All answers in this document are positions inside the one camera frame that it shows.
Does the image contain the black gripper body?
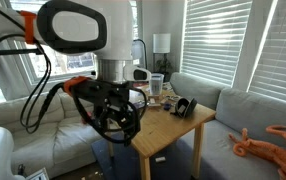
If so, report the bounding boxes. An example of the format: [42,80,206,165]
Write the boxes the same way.
[93,95,141,136]

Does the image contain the dark blue rug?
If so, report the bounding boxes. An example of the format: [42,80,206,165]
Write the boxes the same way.
[90,132,217,180]

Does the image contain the small white floor item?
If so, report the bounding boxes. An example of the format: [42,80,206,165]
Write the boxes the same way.
[154,156,168,164]

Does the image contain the light wooden table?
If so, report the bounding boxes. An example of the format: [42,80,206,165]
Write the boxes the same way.
[107,81,217,180]

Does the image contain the white ribbed object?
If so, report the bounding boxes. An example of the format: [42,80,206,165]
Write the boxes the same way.
[165,94,181,102]

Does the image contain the black soft bowl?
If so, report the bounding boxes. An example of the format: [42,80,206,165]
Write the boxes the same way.
[170,97,199,119]

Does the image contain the green house plant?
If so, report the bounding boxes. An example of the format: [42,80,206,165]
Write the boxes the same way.
[155,54,173,76]

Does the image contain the white framed window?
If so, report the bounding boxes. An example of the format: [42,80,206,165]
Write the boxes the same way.
[8,0,141,85]

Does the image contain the white leather sofa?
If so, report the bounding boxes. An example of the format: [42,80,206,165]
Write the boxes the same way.
[0,89,115,180]

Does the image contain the floor lamp white shade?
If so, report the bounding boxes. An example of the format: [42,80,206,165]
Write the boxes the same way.
[152,32,172,75]

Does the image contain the black metal rod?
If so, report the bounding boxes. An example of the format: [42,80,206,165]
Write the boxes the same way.
[0,48,43,63]

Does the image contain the gray fabric sofa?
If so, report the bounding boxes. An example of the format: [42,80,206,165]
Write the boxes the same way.
[168,71,286,180]

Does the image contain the white window blind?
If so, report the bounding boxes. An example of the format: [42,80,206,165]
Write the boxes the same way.
[248,0,286,106]
[180,0,253,86]

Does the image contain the orange octopus plush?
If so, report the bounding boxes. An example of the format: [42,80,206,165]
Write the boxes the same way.
[228,124,286,180]

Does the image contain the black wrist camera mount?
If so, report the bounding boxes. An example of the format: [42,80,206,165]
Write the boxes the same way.
[72,79,131,101]

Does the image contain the orange cable strap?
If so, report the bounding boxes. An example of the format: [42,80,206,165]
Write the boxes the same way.
[20,10,38,45]
[63,75,90,95]

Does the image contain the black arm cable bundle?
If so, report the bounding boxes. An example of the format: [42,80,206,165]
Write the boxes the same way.
[0,0,149,145]

